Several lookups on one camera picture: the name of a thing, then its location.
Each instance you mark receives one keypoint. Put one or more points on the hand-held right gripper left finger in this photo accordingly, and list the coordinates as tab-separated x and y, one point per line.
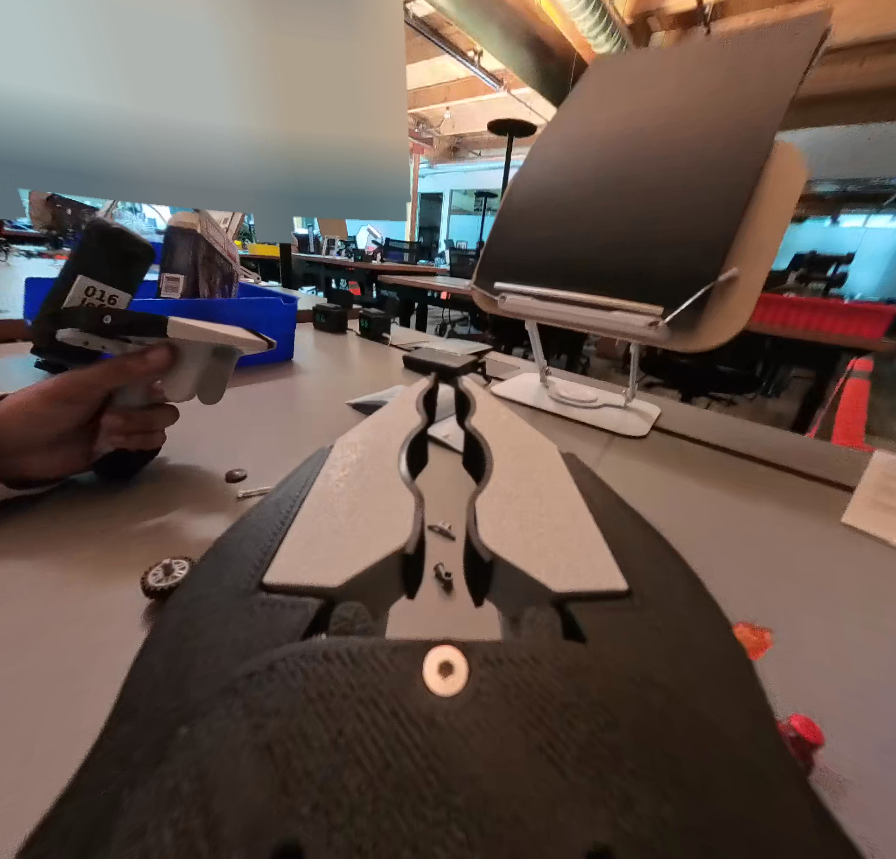
336	523

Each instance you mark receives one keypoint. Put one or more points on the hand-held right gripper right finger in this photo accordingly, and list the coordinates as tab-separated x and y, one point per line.
553	523

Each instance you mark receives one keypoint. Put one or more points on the black floor lamp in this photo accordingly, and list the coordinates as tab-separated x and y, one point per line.
512	127

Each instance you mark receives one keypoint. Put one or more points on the dark lego set box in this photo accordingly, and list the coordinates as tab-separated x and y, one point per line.
196	264

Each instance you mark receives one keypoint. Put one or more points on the person's left hand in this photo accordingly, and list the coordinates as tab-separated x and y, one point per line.
49	432

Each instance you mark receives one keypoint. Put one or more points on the blue plastic bin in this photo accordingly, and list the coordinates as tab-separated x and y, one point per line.
266	320

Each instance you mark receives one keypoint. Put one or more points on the red lego piece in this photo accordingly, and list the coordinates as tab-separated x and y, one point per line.
801	740

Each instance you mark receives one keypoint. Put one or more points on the yellow plastic bin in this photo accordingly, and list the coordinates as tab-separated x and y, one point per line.
264	250

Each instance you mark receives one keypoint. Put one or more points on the black tablet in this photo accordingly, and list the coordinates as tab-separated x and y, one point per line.
651	173

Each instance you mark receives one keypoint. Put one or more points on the black battery box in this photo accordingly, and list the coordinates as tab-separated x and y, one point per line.
329	318
374	324

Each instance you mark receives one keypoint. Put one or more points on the black lego wheel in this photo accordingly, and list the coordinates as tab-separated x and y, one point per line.
168	577

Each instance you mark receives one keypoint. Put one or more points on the white lego pin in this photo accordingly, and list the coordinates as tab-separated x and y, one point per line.
253	492

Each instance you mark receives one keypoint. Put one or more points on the red plastic bin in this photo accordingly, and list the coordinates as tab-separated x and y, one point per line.
826	316

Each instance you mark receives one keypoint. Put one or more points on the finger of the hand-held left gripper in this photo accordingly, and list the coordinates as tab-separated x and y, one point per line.
210	334

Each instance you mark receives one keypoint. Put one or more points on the small orange lego flame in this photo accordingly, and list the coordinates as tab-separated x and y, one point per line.
752	640

